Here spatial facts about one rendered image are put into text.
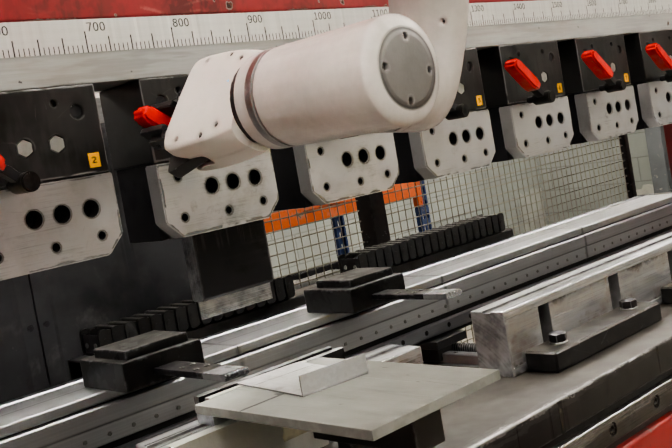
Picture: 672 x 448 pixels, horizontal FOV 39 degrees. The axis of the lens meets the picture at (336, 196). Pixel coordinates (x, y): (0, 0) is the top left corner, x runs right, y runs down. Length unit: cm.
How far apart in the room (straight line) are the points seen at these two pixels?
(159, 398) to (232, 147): 56
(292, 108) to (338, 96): 5
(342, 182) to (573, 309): 53
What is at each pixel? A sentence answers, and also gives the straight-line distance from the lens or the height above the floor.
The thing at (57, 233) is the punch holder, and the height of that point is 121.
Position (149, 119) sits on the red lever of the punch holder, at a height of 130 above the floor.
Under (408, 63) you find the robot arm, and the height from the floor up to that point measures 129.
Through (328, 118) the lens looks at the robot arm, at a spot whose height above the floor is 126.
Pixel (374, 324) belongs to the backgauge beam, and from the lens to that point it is 155.
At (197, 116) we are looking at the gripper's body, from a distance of 84.
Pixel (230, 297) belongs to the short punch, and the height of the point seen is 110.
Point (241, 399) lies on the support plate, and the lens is 101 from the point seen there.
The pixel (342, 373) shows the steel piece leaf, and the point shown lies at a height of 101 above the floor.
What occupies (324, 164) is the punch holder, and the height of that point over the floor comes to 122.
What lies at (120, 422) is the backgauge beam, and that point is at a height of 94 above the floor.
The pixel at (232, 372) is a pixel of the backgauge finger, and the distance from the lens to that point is 112.
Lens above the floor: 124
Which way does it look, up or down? 3 degrees down
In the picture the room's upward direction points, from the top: 10 degrees counter-clockwise
